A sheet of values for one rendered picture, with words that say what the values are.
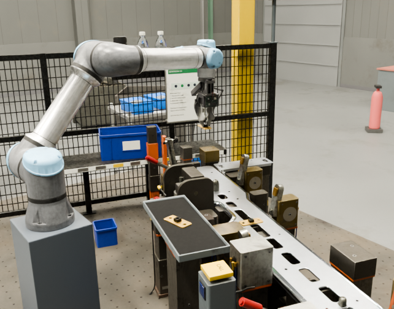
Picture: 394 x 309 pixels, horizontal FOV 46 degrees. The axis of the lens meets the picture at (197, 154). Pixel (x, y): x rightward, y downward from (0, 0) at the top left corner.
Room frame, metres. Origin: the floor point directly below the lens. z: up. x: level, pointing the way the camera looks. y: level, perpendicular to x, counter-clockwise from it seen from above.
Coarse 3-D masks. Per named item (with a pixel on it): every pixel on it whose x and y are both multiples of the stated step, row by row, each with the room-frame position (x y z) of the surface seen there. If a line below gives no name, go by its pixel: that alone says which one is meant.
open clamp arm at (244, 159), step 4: (244, 156) 1.97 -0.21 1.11; (248, 156) 1.97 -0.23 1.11; (240, 160) 1.98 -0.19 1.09; (244, 160) 1.96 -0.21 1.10; (248, 160) 1.96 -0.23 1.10; (240, 164) 1.99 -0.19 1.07; (244, 164) 1.96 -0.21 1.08; (240, 168) 1.98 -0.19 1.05; (244, 168) 1.96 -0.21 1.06; (240, 172) 1.97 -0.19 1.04; (240, 176) 1.96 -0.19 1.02; (236, 180) 1.98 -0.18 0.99; (240, 180) 1.95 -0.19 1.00; (240, 184) 1.95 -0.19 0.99
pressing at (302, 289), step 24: (216, 168) 2.15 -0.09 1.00; (216, 192) 1.83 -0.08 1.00; (240, 192) 1.83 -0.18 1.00; (264, 216) 1.58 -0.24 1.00; (288, 240) 1.39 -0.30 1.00; (288, 264) 1.24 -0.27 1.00; (312, 264) 1.24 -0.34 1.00; (288, 288) 1.11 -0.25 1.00; (312, 288) 1.11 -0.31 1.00; (336, 288) 1.11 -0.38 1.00
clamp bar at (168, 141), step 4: (164, 140) 1.91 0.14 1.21; (168, 140) 1.90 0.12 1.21; (172, 140) 1.92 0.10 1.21; (176, 140) 1.92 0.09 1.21; (168, 144) 1.90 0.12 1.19; (172, 144) 1.91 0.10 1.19; (168, 148) 1.91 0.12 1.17; (172, 148) 1.91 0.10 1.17; (168, 152) 1.92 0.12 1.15; (172, 152) 1.91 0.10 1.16; (172, 156) 1.91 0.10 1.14; (172, 160) 1.91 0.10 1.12; (172, 164) 1.90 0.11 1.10
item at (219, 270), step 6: (204, 264) 0.98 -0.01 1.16; (210, 264) 0.98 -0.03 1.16; (216, 264) 0.98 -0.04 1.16; (222, 264) 0.98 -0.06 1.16; (204, 270) 0.95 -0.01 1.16; (210, 270) 0.95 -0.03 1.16; (216, 270) 0.95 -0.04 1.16; (222, 270) 0.95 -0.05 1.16; (228, 270) 0.95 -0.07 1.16; (210, 276) 0.93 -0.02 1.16; (216, 276) 0.93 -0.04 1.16; (222, 276) 0.93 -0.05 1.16; (228, 276) 0.94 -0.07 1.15
